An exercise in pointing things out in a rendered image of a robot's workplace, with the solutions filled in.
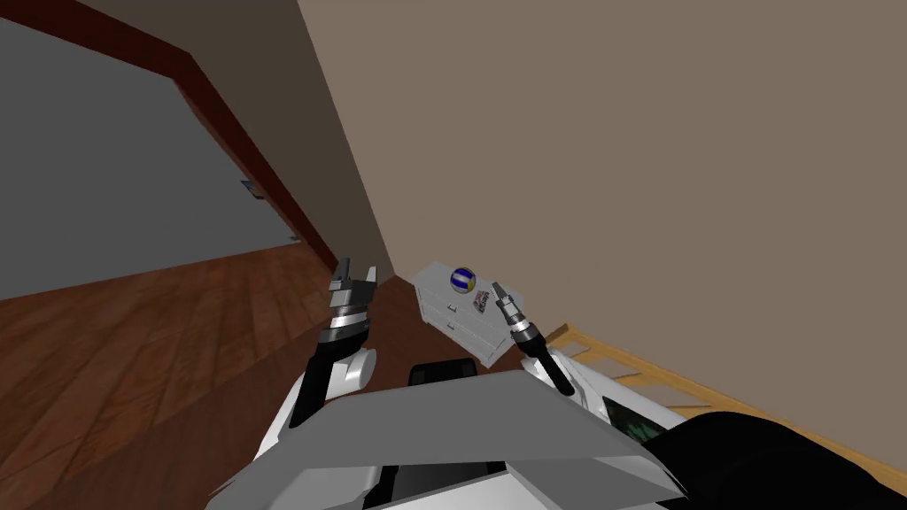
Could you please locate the white drawer cabinet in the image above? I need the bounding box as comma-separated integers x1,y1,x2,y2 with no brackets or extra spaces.
410,261,527,369

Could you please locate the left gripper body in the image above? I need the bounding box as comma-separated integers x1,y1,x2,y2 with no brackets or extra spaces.
328,276,379,309

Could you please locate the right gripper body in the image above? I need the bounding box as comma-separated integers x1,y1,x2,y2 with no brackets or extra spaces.
496,295,527,326

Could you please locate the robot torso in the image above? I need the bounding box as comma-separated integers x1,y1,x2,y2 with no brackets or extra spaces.
205,358,690,510

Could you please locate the light wooden bed frame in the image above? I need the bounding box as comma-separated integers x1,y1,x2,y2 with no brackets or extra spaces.
544,322,907,498

